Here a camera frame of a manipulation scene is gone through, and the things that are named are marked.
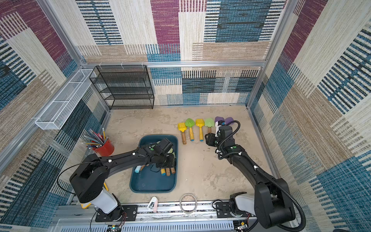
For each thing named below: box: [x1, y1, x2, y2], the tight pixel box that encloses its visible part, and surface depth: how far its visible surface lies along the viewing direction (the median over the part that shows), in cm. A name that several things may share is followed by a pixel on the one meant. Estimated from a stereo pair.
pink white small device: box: [147, 196, 158, 213], surface depth 76 cm
